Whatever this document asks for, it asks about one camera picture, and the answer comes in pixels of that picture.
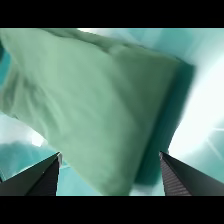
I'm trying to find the pale green shirt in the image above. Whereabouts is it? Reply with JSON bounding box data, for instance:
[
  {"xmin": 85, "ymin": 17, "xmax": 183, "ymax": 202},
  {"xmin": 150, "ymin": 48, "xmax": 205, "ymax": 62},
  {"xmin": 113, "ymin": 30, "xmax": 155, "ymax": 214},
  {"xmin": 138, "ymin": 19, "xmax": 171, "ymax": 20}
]
[{"xmin": 0, "ymin": 28, "xmax": 183, "ymax": 197}]

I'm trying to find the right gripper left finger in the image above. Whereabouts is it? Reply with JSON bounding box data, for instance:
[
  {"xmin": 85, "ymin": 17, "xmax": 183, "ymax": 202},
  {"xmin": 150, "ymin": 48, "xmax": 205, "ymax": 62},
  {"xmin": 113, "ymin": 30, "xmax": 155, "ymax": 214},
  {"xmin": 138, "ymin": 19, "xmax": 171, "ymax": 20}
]
[{"xmin": 0, "ymin": 151, "xmax": 63, "ymax": 197}]

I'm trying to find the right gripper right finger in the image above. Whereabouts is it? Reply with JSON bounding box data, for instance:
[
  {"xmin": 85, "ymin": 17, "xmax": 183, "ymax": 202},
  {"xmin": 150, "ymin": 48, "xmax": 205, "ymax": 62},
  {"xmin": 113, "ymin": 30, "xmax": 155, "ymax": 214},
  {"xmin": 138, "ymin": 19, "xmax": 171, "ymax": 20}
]
[{"xmin": 158, "ymin": 151, "xmax": 224, "ymax": 197}]

